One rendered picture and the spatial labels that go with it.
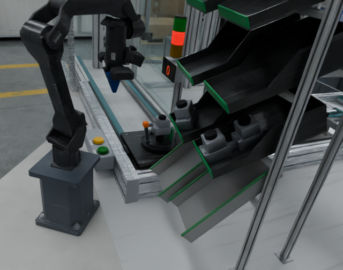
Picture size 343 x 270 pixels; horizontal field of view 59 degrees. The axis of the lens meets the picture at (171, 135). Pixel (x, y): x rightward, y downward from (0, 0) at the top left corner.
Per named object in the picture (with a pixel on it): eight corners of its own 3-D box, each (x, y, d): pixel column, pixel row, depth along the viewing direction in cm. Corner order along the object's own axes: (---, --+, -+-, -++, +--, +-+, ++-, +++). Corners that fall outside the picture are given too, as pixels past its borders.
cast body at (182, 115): (193, 129, 83) (186, 107, 79) (178, 130, 84) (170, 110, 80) (199, 111, 89) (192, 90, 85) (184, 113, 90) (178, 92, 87)
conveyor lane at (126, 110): (138, 191, 110) (140, 169, 105) (90, 97, 175) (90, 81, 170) (206, 178, 122) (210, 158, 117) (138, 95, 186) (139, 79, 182)
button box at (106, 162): (95, 171, 111) (95, 157, 108) (84, 142, 127) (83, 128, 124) (114, 169, 114) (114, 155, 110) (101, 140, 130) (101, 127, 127)
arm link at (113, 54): (113, 50, 79) (136, 50, 81) (97, 32, 93) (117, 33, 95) (112, 81, 83) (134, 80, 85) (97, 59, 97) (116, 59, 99)
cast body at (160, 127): (155, 136, 113) (156, 119, 110) (150, 130, 117) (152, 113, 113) (175, 133, 117) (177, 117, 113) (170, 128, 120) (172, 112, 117)
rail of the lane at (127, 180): (125, 204, 104) (127, 178, 99) (79, 98, 172) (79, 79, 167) (140, 201, 106) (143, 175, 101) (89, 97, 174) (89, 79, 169)
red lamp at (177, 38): (174, 45, 119) (176, 32, 116) (169, 42, 123) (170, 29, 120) (185, 45, 121) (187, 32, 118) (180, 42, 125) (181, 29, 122)
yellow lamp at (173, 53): (172, 58, 121) (173, 45, 119) (167, 54, 125) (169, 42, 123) (183, 58, 123) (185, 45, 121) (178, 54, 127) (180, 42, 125)
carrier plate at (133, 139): (139, 171, 106) (139, 166, 105) (120, 136, 124) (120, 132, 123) (199, 162, 116) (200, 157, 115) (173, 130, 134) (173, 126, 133)
